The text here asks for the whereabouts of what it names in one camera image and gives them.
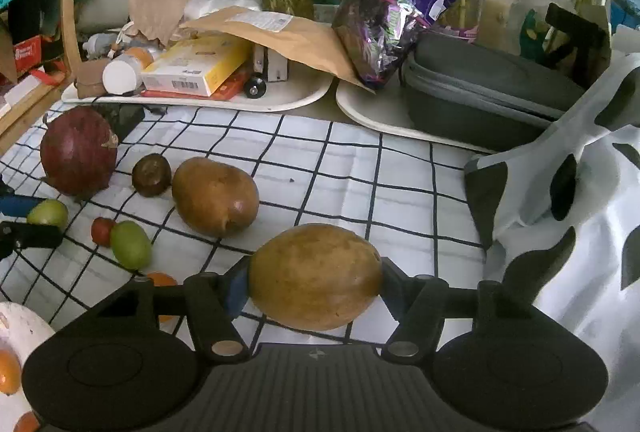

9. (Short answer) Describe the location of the black slotted tray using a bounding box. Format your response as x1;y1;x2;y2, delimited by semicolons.
95;102;147;144

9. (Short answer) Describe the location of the yellow box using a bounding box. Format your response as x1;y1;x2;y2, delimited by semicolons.
141;36;252;98

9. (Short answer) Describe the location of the grey zip case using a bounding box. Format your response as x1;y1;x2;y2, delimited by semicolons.
402;32;587;153

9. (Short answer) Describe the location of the brown paper envelope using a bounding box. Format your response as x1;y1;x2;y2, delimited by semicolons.
180;7;377;94

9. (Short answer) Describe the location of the white black-checked cloth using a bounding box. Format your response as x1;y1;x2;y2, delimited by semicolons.
0;105;496;348

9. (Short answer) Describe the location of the white bottle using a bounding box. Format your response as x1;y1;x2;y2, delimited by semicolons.
102;47;154;96

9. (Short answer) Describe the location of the small red fruit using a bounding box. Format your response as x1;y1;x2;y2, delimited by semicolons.
91;217;117;247

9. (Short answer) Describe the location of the cow print blanket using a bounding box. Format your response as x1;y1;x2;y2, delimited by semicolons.
464;52;640;432

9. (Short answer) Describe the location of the small orange fruit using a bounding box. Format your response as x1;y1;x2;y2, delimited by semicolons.
0;347;22;396
14;411;42;432

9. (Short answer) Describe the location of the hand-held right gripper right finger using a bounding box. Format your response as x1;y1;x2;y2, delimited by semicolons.
380;257;539;360

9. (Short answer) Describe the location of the orange persimmon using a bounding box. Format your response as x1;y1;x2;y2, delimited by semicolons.
145;272;179;324

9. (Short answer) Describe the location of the wooden chair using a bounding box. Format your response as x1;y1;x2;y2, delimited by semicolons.
0;0;84;153

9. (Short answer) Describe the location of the dark brown passion fruit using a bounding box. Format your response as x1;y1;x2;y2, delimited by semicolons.
132;153;172;198

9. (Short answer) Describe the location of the red box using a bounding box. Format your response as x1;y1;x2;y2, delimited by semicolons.
12;35;44;73

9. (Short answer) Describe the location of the crumpled brown paper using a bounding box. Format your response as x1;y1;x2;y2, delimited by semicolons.
129;0;214;48

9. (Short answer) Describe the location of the red dragon fruit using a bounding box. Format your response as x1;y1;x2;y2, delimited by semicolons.
40;106;120;199

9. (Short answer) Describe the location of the small green fruit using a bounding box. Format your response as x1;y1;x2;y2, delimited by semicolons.
26;199;69;229
110;221;152;270

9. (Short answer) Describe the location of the black stand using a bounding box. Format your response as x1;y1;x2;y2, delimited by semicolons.
544;2;609;89

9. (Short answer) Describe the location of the white floral plate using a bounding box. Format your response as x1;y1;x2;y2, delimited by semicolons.
0;302;56;432

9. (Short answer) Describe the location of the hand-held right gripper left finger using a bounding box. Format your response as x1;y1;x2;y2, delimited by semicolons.
92;256;254;362

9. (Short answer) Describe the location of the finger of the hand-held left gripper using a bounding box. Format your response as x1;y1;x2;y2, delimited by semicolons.
0;221;64;261
0;185;44;217

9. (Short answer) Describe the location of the brown pear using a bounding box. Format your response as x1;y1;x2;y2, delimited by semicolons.
171;157;260;238

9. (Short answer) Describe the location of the grey bottle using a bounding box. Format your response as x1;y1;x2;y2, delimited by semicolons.
82;32;119;61

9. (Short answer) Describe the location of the white plastic bag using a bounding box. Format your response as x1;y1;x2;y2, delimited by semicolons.
184;0;262;22

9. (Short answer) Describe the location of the yellow-brown mango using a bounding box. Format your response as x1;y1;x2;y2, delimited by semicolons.
248;223;385;332

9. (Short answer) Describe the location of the white tray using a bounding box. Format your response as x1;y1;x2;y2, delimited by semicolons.
60;72;334;114
336;80;501;154

